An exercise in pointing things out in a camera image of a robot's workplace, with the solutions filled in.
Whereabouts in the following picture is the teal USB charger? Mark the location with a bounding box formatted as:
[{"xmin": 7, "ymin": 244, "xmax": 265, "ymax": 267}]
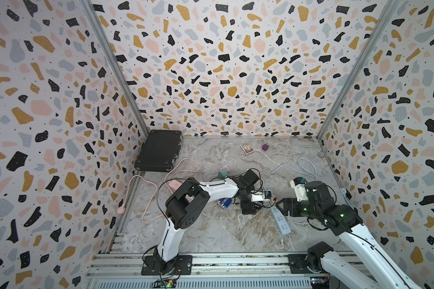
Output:
[{"xmin": 218, "ymin": 170, "xmax": 229, "ymax": 179}]

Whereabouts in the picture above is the grey-blue power strip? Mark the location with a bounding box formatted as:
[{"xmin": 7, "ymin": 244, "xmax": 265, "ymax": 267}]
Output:
[{"xmin": 270, "ymin": 206, "xmax": 292, "ymax": 236}]

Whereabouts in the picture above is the pink power strip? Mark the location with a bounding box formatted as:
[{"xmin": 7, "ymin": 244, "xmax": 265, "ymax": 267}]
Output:
[{"xmin": 167, "ymin": 179, "xmax": 183, "ymax": 193}]

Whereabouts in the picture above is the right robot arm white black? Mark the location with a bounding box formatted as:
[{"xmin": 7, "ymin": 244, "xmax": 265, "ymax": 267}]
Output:
[{"xmin": 276, "ymin": 177, "xmax": 419, "ymax": 289}]

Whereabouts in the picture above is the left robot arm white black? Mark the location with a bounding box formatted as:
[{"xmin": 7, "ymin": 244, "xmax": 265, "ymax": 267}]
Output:
[{"xmin": 141, "ymin": 169, "xmax": 272, "ymax": 276}]

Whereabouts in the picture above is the card box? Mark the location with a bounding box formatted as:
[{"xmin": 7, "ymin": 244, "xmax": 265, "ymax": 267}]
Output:
[{"xmin": 239, "ymin": 142, "xmax": 254, "ymax": 155}]

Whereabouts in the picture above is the black briefcase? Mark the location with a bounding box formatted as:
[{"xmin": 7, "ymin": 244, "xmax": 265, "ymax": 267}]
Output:
[{"xmin": 135, "ymin": 130, "xmax": 183, "ymax": 172}]

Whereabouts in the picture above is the grey-blue power strip cable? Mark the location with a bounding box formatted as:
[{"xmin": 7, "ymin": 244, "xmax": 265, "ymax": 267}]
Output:
[{"xmin": 265, "ymin": 157, "xmax": 318, "ymax": 181}]

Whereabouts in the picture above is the pink power strip cable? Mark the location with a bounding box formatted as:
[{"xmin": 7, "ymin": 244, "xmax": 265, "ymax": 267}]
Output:
[{"xmin": 117, "ymin": 157, "xmax": 204, "ymax": 223}]

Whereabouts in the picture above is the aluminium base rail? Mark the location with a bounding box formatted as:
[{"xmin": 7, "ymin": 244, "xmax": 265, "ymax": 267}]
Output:
[{"xmin": 86, "ymin": 250, "xmax": 391, "ymax": 289}]

